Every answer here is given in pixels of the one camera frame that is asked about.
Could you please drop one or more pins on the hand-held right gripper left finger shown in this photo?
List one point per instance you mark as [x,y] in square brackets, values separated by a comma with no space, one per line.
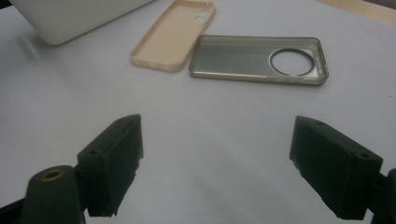
[109,168]

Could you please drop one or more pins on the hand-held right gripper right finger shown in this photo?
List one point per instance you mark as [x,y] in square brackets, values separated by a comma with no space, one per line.
[333,168]

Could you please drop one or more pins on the beige phone case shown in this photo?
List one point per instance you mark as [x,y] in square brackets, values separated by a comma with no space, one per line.
[174,37]

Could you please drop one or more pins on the clear grey phone case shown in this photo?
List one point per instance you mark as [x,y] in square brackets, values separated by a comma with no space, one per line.
[230,59]

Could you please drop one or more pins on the white plastic storage box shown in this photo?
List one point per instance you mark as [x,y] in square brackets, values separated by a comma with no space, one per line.
[77,15]

